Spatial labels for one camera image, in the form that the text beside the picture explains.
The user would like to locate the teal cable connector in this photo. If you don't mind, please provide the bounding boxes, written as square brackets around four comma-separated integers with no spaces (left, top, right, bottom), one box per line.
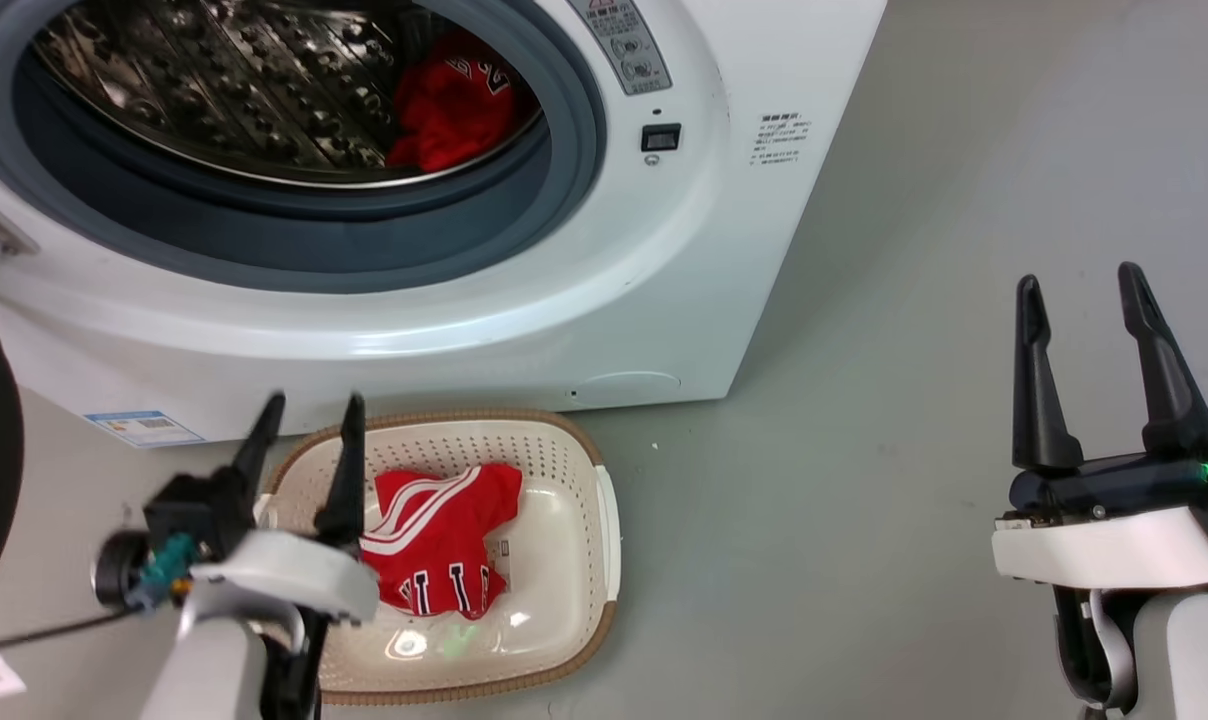
[127,533,201,613]

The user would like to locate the blue white energy sticker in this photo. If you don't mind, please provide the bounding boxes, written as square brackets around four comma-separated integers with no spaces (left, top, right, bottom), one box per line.
[84,410,206,448]

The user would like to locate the red jersey with dark lettering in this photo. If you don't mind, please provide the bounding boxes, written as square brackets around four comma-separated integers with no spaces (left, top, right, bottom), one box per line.
[386,28,543,173]

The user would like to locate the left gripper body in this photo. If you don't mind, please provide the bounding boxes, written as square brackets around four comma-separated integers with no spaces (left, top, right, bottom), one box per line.
[144,474,381,628]

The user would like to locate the cream laundry basket brown rim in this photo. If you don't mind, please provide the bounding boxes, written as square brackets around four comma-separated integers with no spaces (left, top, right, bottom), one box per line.
[262,408,622,706]

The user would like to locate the white front-load washing machine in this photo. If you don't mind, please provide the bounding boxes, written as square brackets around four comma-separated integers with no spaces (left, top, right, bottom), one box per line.
[0,0,890,448]

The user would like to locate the grey warning sticker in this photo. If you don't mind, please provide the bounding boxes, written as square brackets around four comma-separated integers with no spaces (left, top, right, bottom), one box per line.
[568,0,674,97]

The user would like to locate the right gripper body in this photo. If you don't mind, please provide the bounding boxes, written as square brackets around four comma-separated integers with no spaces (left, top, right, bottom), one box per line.
[992,424,1208,593]

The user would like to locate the thin black cable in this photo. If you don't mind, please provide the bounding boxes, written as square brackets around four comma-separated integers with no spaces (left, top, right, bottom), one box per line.
[0,606,140,651]

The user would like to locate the white text label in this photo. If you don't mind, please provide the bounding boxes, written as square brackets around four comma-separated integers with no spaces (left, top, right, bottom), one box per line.
[749,112,816,169]

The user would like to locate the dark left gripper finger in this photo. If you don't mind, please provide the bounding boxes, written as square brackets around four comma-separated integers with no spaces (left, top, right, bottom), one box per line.
[314,392,367,549]
[214,392,288,527]

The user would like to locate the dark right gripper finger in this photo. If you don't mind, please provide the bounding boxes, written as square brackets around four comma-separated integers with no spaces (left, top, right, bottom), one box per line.
[1011,275,1085,474]
[1117,262,1208,457]

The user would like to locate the grey rubber door gasket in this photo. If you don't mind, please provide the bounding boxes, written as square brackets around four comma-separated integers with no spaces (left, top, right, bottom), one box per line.
[0,0,608,295]

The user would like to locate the steel washing machine drum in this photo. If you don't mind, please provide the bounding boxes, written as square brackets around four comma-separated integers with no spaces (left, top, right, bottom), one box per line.
[30,0,548,189]

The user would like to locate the red jersey with white stripes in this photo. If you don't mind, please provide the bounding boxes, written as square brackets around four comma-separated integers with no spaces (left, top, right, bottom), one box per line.
[359,462,523,621]

